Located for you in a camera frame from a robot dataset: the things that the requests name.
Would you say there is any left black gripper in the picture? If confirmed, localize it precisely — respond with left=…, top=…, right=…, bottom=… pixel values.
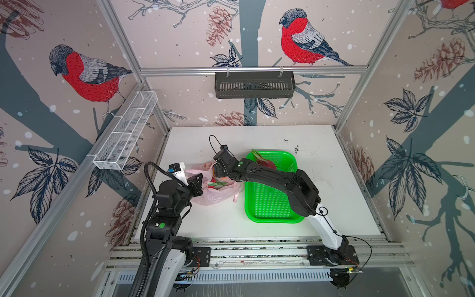
left=173, top=171, right=203, bottom=215

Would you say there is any pink plastic bag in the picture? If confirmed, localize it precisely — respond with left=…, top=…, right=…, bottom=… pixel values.
left=185, top=162, right=241, bottom=206

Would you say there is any red green dragon fruit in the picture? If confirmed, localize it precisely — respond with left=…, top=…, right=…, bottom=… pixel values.
left=251, top=149, right=277, bottom=170

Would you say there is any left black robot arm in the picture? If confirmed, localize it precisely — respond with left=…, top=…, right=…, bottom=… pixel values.
left=129, top=174, right=203, bottom=297

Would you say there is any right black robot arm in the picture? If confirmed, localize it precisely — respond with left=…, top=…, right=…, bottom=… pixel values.
left=214, top=145, right=359, bottom=266

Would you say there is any red green fruit pile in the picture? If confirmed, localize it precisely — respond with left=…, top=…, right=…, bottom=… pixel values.
left=207, top=177, right=229, bottom=189

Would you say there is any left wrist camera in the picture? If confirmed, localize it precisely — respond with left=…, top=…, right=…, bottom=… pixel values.
left=168, top=162, right=189, bottom=186

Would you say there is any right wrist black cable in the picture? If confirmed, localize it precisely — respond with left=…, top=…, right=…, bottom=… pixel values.
left=208, top=134, right=225, bottom=157

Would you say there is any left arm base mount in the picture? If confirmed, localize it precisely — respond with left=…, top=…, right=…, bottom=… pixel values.
left=183, top=247, right=211, bottom=269

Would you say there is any black hanging wall basket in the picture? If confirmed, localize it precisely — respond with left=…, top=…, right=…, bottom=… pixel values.
left=215, top=71, right=296, bottom=99

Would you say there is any white wire mesh shelf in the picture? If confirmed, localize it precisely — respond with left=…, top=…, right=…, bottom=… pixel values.
left=93, top=90, right=158, bottom=171

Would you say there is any left black corrugated cable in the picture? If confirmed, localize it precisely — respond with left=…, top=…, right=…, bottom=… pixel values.
left=127, top=161, right=179, bottom=297

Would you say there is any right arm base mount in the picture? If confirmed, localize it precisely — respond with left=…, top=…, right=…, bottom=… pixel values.
left=306, top=244, right=360, bottom=267

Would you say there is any aluminium rail base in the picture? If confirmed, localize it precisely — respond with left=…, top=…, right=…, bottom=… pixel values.
left=105, top=237, right=413, bottom=285

